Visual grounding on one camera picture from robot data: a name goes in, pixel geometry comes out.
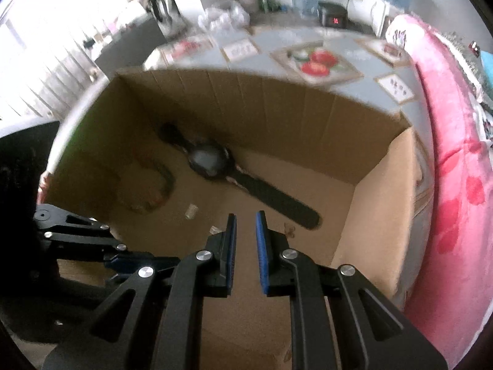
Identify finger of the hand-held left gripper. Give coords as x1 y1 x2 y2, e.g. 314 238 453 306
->
33 203 180 277
54 273 133 311

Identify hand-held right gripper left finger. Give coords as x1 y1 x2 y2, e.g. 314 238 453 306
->
42 213 238 370

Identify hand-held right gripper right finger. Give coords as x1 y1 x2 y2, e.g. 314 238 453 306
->
256 211 448 370

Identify multicolour bead bracelet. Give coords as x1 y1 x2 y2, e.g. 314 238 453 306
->
116 154 175 213

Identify brown cardboard box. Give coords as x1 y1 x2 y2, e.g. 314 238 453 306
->
39 67 424 370

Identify black wrist watch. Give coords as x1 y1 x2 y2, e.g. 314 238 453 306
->
158 122 321 231

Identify metal balcony railing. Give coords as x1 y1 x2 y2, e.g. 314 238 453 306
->
0 19 101 120

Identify grey cabinet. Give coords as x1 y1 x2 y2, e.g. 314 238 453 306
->
94 13 166 81

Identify pink floral blanket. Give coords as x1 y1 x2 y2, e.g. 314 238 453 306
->
385 14 493 368

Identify clear plastic bag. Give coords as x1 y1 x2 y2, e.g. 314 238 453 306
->
197 0 251 31

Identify black kitchen appliance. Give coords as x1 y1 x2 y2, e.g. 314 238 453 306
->
316 1 349 28

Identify white water dispenser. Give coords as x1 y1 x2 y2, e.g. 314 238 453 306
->
370 0 401 37

